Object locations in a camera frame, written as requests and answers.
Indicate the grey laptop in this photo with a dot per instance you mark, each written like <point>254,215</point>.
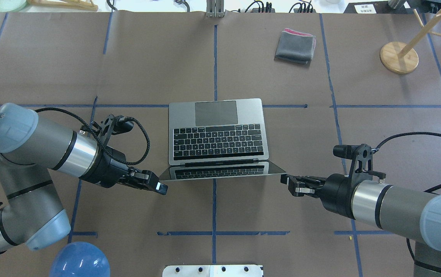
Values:
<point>218,139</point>

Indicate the wooden mug tree stand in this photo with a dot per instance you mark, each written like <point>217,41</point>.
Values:
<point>401,58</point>

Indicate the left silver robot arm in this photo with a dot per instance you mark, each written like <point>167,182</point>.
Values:
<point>31,145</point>

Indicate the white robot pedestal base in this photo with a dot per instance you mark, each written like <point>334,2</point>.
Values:
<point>232,270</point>

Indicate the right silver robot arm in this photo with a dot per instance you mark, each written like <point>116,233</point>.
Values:
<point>411,214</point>

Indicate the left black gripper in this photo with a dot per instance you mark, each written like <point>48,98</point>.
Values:
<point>106,171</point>

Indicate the wooden dish rack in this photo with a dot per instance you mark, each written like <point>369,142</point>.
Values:
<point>86,5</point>

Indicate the folded grey cloth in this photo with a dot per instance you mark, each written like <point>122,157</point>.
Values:
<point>296,47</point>

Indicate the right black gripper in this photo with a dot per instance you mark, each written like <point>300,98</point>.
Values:
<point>337,191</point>

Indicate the light green plate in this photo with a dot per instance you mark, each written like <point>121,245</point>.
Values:
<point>12,5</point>

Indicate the aluminium frame post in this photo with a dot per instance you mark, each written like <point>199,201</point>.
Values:
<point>215,8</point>

